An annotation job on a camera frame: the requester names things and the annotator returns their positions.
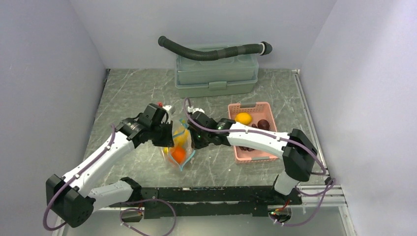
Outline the yellow bell pepper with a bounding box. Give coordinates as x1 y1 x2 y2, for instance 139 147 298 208
173 128 189 146

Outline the orange fruit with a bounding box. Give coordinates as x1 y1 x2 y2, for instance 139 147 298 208
171 146 186 164

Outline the clear zip top bag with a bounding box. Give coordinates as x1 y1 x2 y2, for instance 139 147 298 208
161 118 196 172

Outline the yellow mango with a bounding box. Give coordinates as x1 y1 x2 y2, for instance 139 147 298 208
234 112 253 125

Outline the dark red grape bunch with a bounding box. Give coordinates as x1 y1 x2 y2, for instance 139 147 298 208
239 146 254 152

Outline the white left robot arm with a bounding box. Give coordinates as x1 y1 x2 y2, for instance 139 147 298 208
43 103 175 231

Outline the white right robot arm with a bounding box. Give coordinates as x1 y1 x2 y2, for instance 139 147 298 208
186 111 318 204

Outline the pink perforated plastic basket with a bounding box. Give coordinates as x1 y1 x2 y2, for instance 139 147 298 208
227 101 281 165

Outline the dark red plum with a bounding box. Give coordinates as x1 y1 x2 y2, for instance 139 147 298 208
257 119 270 131

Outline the green plastic storage box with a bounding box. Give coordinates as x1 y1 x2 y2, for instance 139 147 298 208
175 55 259 98

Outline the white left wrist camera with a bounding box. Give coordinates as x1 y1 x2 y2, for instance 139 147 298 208
157 102 176 123

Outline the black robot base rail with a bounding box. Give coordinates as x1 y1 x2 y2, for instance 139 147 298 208
117 185 302 219

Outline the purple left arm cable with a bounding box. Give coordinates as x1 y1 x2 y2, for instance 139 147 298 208
42 123 117 232

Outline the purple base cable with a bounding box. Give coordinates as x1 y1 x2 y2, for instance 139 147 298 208
119 199 178 236

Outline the black corrugated hose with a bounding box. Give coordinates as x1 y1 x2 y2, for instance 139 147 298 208
157 35 273 62

